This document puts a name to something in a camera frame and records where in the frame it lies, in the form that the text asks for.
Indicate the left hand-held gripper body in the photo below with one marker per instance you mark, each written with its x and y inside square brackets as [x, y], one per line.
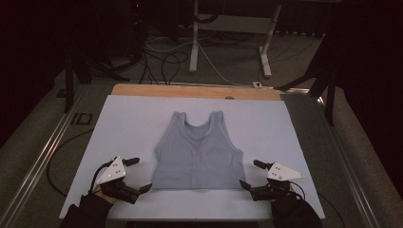
[111, 173]

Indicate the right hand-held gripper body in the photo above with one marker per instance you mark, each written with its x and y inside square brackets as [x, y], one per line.
[278, 174]

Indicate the grey-blue tank top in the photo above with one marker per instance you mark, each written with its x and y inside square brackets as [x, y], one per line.
[198, 158]

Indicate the person's right hand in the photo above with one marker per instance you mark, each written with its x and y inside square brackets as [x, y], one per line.
[291, 192]

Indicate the person's left hand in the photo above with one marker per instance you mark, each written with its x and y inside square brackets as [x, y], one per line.
[106, 197]

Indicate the white table mat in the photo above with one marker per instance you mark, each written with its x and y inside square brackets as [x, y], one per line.
[133, 126]

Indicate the white socket box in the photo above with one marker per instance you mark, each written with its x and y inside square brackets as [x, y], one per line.
[257, 84]

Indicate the black tripod stand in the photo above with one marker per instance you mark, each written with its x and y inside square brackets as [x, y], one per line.
[331, 91]
[69, 82]

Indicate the metal floor rail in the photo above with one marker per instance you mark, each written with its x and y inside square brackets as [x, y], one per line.
[38, 164]
[351, 177]

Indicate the white desk frame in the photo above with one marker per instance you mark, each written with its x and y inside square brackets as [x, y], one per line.
[234, 23]

